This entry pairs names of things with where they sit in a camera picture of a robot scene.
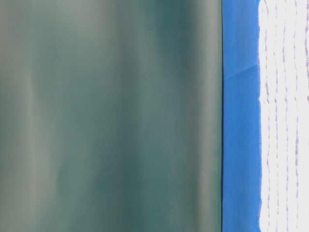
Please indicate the white blue striped towel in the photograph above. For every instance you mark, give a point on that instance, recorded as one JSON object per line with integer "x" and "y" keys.
{"x": 284, "y": 115}

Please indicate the blue table cloth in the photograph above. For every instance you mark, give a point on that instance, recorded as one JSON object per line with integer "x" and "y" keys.
{"x": 241, "y": 117}

